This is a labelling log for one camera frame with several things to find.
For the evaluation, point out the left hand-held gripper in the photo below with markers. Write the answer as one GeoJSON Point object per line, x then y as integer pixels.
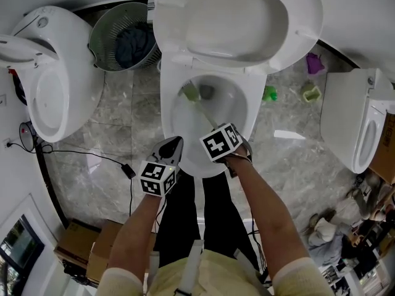
{"type": "Point", "coordinates": [154, 179]}

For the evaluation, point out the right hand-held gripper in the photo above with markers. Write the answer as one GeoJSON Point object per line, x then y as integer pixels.
{"type": "Point", "coordinates": [219, 143]}

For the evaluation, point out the light green toilet brush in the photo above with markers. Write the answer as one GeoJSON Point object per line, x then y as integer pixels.
{"type": "Point", "coordinates": [191, 94]}

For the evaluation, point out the white toilet with round seat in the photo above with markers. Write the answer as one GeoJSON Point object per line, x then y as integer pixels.
{"type": "Point", "coordinates": [237, 20]}

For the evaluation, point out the person's left forearm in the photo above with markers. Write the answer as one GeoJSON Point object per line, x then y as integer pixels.
{"type": "Point", "coordinates": [132, 236]}

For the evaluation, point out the person's right forearm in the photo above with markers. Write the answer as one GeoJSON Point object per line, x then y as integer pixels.
{"type": "Point", "coordinates": [268, 217]}

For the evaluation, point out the light green brush holder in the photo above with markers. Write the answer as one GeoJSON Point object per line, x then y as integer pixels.
{"type": "Point", "coordinates": [311, 93]}

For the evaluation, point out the white toilet with flat lid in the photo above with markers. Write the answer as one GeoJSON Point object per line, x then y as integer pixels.
{"type": "Point", "coordinates": [339, 113]}

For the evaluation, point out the white egg-shaped toilet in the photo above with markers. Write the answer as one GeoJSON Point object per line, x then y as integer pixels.
{"type": "Point", "coordinates": [77, 66]}

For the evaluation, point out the green plastic bottle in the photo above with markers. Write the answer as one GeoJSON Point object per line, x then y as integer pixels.
{"type": "Point", "coordinates": [270, 93]}

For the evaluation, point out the person's black trousers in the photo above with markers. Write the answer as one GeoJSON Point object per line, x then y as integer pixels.
{"type": "Point", "coordinates": [179, 220]}

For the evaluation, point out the dark blue cloth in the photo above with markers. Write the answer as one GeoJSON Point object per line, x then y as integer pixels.
{"type": "Point", "coordinates": [134, 48]}

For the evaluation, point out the purple cloth item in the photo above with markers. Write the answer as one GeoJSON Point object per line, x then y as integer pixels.
{"type": "Point", "coordinates": [314, 64]}

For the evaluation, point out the brown cardboard box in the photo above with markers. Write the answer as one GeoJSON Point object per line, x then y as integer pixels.
{"type": "Point", "coordinates": [102, 254]}
{"type": "Point", "coordinates": [75, 245]}

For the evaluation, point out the green slatted plastic basket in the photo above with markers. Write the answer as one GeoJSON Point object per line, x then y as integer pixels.
{"type": "Point", "coordinates": [102, 39]}

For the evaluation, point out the person's cream top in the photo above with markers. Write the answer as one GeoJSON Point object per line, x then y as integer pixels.
{"type": "Point", "coordinates": [222, 276]}

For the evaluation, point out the small black fan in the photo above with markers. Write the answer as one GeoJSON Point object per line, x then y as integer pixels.
{"type": "Point", "coordinates": [27, 136]}

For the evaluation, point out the large printed cardboard box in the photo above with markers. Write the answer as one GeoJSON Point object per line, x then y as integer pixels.
{"type": "Point", "coordinates": [385, 156]}

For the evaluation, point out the black and white prints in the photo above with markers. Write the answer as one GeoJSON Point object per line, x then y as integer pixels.
{"type": "Point", "coordinates": [338, 277]}

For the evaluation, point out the white wall socket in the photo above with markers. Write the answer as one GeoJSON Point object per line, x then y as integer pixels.
{"type": "Point", "coordinates": [6, 143]}
{"type": "Point", "coordinates": [2, 100]}

